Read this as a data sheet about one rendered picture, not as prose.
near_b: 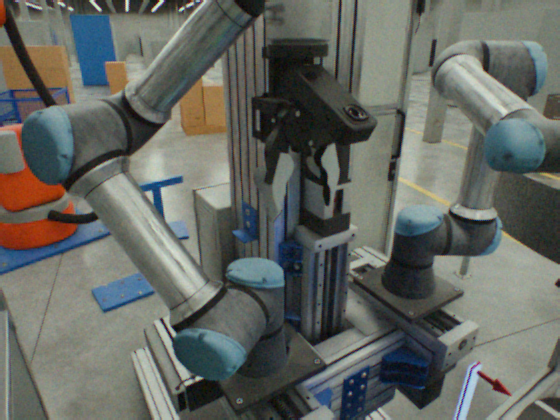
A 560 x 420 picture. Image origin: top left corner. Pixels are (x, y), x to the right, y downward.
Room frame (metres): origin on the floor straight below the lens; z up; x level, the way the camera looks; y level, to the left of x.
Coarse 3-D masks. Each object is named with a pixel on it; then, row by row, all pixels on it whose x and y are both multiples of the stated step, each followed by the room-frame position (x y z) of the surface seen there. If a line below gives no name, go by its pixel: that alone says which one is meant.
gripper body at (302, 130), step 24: (264, 48) 0.51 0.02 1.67; (288, 48) 0.45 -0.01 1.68; (312, 48) 0.45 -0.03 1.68; (288, 72) 0.47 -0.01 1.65; (264, 96) 0.51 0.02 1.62; (288, 96) 0.47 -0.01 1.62; (264, 120) 0.49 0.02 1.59; (288, 120) 0.44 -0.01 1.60; (312, 120) 0.46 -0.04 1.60; (312, 144) 0.46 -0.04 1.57
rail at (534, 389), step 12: (540, 372) 0.76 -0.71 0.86; (552, 372) 0.76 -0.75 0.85; (528, 384) 0.72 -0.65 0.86; (540, 384) 0.72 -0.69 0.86; (552, 384) 0.73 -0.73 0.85; (516, 396) 0.68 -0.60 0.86; (528, 396) 0.68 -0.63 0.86; (540, 396) 0.69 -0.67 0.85; (504, 408) 0.65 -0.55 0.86; (516, 408) 0.65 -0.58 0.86
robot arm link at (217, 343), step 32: (32, 128) 0.58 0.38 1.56; (64, 128) 0.58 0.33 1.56; (96, 128) 0.62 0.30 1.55; (128, 128) 0.68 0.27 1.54; (32, 160) 0.59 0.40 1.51; (64, 160) 0.56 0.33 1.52; (96, 160) 0.58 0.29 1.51; (128, 160) 0.63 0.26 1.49; (96, 192) 0.57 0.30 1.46; (128, 192) 0.58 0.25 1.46; (128, 224) 0.55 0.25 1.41; (160, 224) 0.58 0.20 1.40; (128, 256) 0.55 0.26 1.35; (160, 256) 0.54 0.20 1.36; (160, 288) 0.52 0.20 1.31; (192, 288) 0.53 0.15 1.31; (224, 288) 0.55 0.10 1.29; (192, 320) 0.49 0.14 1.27; (224, 320) 0.50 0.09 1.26; (256, 320) 0.54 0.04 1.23; (192, 352) 0.47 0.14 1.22; (224, 352) 0.46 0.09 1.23
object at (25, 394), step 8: (16, 344) 0.83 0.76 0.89; (16, 352) 0.79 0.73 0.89; (16, 360) 0.76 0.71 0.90; (16, 368) 0.73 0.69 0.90; (24, 368) 0.81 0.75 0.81; (16, 376) 0.70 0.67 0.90; (24, 376) 0.78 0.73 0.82; (16, 384) 0.67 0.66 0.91; (24, 384) 0.75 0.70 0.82; (32, 384) 0.83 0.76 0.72; (16, 392) 0.65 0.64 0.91; (24, 392) 0.72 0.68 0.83; (32, 392) 0.80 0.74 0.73; (16, 400) 0.62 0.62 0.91; (24, 400) 0.69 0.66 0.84; (32, 400) 0.76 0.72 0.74; (16, 408) 0.60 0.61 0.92; (24, 408) 0.66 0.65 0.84; (32, 408) 0.73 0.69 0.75; (40, 408) 0.82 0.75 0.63; (16, 416) 0.58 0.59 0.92; (24, 416) 0.63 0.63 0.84; (32, 416) 0.70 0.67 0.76; (40, 416) 0.78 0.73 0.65
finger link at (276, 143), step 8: (280, 128) 0.44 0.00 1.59; (272, 136) 0.44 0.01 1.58; (280, 136) 0.44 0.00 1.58; (272, 144) 0.43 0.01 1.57; (280, 144) 0.44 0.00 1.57; (288, 144) 0.44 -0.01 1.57; (272, 152) 0.43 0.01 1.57; (280, 152) 0.44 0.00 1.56; (288, 152) 0.44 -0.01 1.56; (272, 160) 0.43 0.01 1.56; (272, 168) 0.43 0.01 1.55; (272, 176) 0.43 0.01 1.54
